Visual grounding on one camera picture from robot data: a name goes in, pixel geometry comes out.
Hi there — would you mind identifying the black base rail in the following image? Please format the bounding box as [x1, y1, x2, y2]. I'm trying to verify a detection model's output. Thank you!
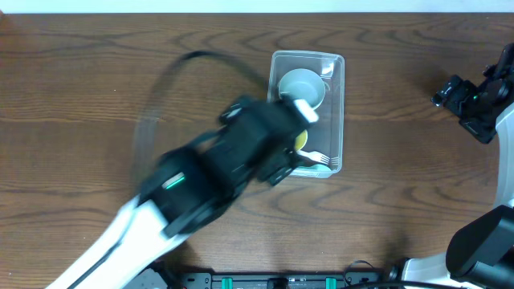
[126, 269, 382, 289]

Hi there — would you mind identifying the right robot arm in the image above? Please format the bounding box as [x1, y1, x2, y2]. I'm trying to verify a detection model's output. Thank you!
[387, 44, 513, 288]

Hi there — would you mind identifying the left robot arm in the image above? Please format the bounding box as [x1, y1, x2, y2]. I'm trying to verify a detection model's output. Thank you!
[50, 96, 319, 288]

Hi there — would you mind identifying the clear plastic storage container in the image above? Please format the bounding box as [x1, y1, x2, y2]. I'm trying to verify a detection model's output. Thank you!
[267, 51, 345, 178]

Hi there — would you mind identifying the left black cable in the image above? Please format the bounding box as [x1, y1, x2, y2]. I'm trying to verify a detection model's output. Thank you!
[132, 50, 268, 181]

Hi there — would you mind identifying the light blue plastic spoon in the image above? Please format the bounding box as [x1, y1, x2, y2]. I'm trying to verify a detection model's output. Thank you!
[305, 164, 331, 172]

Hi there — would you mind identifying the grey plastic bowl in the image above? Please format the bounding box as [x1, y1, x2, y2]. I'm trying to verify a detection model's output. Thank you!
[278, 68, 326, 109]

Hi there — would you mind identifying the yellow plastic cup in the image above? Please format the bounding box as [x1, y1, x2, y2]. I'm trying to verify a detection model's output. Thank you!
[294, 130, 308, 151]

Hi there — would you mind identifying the white plastic fork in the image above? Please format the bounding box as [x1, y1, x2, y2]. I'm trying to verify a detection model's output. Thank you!
[296, 150, 331, 165]

